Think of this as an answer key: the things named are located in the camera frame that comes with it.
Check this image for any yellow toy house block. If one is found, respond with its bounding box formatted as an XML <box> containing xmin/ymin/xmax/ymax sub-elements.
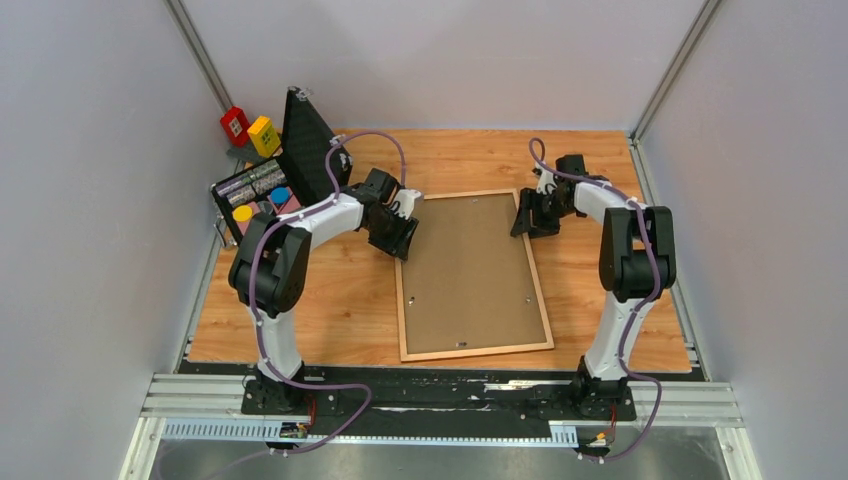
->
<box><xmin>247</xmin><ymin>115</ymin><xmax>281</xmax><ymax>158</ymax></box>

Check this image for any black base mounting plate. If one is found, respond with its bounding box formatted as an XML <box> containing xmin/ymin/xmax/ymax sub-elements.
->
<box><xmin>240</xmin><ymin>365</ymin><xmax>637</xmax><ymax>438</ymax></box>

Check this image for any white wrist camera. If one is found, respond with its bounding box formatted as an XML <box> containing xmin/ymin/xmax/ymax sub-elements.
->
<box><xmin>533</xmin><ymin>166</ymin><xmax>557</xmax><ymax>195</ymax></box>
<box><xmin>389</xmin><ymin>188</ymin><xmax>424</xmax><ymax>220</ymax></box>

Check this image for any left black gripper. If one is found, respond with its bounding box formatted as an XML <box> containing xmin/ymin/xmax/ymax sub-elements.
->
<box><xmin>365</xmin><ymin>205</ymin><xmax>420</xmax><ymax>264</ymax></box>

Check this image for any aluminium rail frame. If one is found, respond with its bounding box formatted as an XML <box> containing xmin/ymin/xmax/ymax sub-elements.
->
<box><xmin>122</xmin><ymin>368</ymin><xmax>761</xmax><ymax>479</ymax></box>

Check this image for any black open toy case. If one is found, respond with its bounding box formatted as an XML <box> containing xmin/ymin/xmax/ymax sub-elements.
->
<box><xmin>210</xmin><ymin>86</ymin><xmax>353</xmax><ymax>248</ymax></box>

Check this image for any red toy house block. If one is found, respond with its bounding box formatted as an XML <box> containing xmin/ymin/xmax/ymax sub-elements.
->
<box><xmin>219</xmin><ymin>106</ymin><xmax>250</xmax><ymax>147</ymax></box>

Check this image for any blue round disc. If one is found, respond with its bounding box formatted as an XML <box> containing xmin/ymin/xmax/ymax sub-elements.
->
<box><xmin>269</xmin><ymin>187</ymin><xmax>291</xmax><ymax>205</ymax></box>

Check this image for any yellow round disc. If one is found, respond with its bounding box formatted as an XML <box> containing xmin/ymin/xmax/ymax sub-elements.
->
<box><xmin>232</xmin><ymin>204</ymin><xmax>255</xmax><ymax>223</ymax></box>

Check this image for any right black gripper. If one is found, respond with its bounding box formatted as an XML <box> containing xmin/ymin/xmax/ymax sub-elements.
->
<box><xmin>511</xmin><ymin>188</ymin><xmax>576</xmax><ymax>240</ymax></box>

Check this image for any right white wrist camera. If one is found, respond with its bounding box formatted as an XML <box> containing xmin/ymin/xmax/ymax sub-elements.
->
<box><xmin>533</xmin><ymin>166</ymin><xmax>557</xmax><ymax>195</ymax></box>

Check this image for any wooden picture frame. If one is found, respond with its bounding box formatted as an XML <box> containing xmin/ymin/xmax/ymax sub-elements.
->
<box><xmin>393</xmin><ymin>188</ymin><xmax>556</xmax><ymax>364</ymax></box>

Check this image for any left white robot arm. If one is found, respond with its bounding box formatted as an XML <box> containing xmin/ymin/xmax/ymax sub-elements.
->
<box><xmin>228</xmin><ymin>169</ymin><xmax>424</xmax><ymax>413</ymax></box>

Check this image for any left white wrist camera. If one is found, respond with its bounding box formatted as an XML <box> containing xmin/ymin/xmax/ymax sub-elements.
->
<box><xmin>389</xmin><ymin>188</ymin><xmax>424</xmax><ymax>220</ymax></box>

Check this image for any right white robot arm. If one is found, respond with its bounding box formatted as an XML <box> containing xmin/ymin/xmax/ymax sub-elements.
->
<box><xmin>510</xmin><ymin>154</ymin><xmax>676</xmax><ymax>418</ymax></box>

